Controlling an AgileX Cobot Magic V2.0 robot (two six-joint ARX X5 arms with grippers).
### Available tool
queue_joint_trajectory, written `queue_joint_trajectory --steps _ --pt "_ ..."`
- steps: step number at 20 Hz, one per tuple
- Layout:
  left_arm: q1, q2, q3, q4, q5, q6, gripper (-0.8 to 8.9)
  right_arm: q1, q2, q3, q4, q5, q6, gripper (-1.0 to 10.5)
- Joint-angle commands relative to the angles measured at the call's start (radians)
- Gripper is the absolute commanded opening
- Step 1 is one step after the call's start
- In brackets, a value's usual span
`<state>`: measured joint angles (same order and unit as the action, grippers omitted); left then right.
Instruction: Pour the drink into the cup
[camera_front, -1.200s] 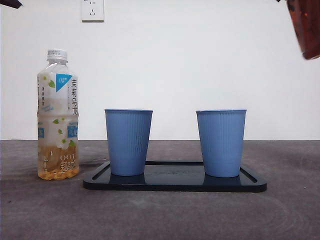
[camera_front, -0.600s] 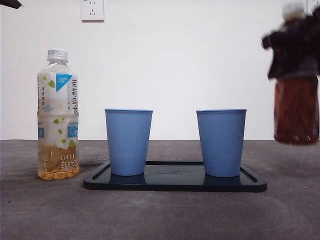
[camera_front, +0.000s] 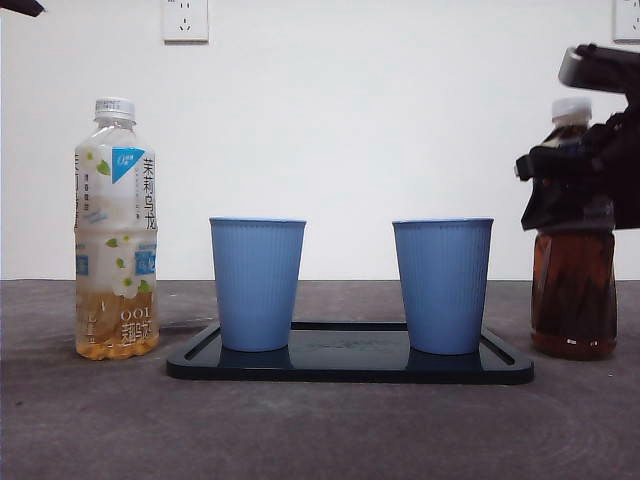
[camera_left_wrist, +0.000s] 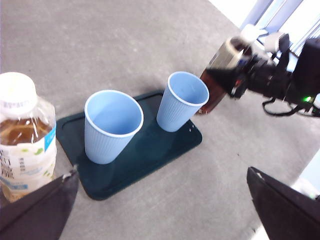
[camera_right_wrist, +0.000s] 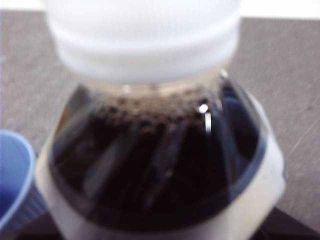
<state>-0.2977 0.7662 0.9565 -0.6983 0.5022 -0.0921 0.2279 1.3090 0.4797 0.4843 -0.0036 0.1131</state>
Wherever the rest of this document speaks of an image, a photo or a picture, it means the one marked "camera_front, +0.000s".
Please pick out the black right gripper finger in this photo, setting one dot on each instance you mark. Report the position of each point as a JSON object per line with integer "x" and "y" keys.
{"x": 565, "y": 210}

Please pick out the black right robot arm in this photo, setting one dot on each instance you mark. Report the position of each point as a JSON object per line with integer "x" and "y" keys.
{"x": 625, "y": 165}

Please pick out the jasmine oolong tea bottle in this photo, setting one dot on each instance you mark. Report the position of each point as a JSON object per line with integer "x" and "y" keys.
{"x": 117, "y": 225}

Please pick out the dark teal plastic tray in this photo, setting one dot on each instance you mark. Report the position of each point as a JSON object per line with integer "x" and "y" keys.
{"x": 345, "y": 367}

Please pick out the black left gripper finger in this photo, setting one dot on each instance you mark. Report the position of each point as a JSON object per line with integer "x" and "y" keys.
{"x": 20, "y": 6}

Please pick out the white wall socket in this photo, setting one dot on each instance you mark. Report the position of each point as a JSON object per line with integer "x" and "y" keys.
{"x": 627, "y": 22}
{"x": 185, "y": 25}

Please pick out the dark oolong tea bottle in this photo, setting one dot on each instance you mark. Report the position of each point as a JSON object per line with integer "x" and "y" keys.
{"x": 572, "y": 300}

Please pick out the blue ribbed plastic cup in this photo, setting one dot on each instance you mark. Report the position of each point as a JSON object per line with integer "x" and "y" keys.
{"x": 255, "y": 290}
{"x": 442, "y": 290}

